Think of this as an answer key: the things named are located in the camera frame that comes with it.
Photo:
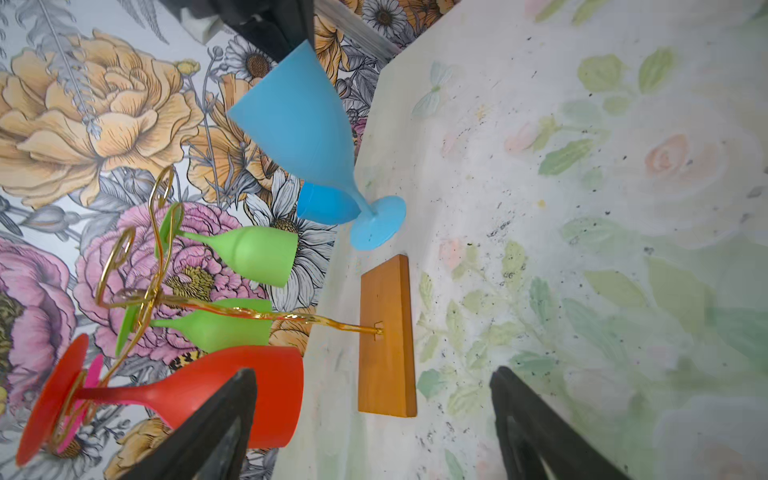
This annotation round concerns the red wine glass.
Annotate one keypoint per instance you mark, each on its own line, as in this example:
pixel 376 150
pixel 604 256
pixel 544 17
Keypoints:
pixel 279 374

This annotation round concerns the left green wine glass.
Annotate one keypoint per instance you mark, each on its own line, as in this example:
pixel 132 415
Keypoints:
pixel 208 331

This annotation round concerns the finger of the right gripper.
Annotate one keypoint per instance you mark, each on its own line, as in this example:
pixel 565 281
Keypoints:
pixel 276 27

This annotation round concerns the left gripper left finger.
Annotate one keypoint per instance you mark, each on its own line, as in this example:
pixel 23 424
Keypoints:
pixel 212 443

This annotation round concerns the right aluminium frame post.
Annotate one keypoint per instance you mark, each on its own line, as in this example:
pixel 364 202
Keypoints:
pixel 370 41

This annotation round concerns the blue wine glass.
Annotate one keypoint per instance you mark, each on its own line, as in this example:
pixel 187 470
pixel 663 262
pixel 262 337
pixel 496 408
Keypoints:
pixel 326 205
pixel 296 117

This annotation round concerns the right green wine glass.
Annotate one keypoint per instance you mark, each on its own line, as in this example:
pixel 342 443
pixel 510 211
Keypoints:
pixel 261 254

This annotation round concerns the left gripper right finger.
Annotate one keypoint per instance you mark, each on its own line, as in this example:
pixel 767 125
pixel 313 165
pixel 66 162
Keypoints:
pixel 535 442

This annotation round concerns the gold wire rack wooden base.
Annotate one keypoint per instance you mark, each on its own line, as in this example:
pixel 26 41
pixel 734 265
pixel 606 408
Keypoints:
pixel 386 366

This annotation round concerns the green wine glass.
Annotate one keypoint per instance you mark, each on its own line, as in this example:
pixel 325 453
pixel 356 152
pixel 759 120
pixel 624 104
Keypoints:
pixel 208 331
pixel 261 254

